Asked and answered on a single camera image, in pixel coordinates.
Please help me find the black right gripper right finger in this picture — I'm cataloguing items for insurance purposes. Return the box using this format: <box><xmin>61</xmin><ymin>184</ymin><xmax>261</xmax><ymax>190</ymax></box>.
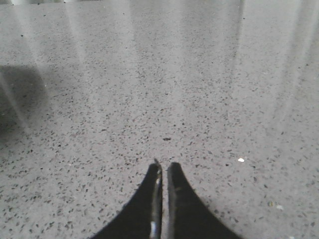
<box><xmin>167</xmin><ymin>162</ymin><xmax>240</xmax><ymax>239</ymax></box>

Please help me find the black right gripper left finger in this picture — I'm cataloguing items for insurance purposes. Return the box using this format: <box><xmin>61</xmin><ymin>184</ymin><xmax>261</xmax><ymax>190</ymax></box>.
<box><xmin>93</xmin><ymin>159</ymin><xmax>162</xmax><ymax>239</ymax></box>

